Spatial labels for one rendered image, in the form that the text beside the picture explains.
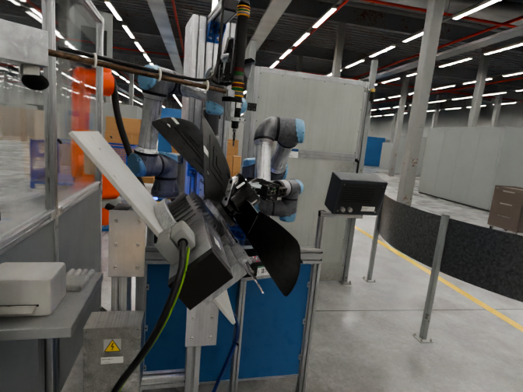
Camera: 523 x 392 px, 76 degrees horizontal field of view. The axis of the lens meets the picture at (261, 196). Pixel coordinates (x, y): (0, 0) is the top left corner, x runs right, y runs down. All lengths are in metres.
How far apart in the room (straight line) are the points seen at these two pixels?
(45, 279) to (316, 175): 2.57
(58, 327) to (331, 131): 2.73
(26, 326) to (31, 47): 0.67
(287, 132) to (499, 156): 9.33
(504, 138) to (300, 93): 8.13
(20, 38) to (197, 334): 0.90
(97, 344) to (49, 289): 0.20
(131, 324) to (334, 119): 2.65
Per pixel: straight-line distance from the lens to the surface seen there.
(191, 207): 1.04
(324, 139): 3.23
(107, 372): 1.15
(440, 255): 2.76
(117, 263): 1.08
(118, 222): 1.04
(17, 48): 0.86
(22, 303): 1.12
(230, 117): 1.16
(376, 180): 1.75
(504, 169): 10.83
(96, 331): 1.08
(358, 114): 3.38
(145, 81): 1.70
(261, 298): 1.78
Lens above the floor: 1.39
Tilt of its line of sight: 10 degrees down
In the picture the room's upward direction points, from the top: 5 degrees clockwise
